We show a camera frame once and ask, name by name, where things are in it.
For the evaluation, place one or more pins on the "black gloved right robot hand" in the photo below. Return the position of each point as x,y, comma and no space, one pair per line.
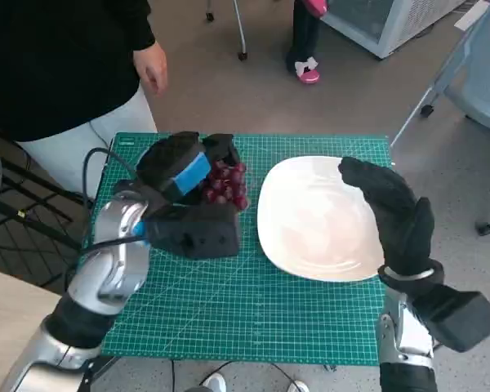
400,220

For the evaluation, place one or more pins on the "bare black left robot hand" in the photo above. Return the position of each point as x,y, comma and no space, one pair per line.
175,163

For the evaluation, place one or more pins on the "person's hand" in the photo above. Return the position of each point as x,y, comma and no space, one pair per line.
153,67

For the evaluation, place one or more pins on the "red toy grape bunch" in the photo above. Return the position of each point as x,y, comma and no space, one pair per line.
226,183

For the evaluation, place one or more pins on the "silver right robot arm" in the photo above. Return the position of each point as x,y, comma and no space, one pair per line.
406,347

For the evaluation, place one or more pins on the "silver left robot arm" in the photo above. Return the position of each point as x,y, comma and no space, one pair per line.
110,261

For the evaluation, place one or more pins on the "white plate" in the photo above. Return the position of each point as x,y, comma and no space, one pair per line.
314,220

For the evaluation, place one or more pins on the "green cutting mat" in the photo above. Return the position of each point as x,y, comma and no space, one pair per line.
245,306

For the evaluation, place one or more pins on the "blue-grey mesh chair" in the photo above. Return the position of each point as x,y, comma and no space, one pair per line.
482,81

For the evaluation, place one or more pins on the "pink object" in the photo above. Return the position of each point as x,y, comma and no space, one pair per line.
315,6

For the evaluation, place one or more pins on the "white shoe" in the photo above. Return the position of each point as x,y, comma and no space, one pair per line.
299,386
215,383

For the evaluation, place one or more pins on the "white metal cabinet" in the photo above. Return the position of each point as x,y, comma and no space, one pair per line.
375,20

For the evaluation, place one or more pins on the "white paper tag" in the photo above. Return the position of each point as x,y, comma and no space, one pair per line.
470,17

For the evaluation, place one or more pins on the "light wooden desk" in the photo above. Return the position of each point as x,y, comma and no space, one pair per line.
8,326

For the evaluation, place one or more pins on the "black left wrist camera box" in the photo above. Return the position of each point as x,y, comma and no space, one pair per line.
204,232

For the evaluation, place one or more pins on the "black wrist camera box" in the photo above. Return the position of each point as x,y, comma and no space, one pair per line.
204,232
461,314

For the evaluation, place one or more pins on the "metal frame with castors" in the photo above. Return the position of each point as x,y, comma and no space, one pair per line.
241,24

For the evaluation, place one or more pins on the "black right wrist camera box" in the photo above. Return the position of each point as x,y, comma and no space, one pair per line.
461,314

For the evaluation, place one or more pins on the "black metal frame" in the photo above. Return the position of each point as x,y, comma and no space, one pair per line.
28,200

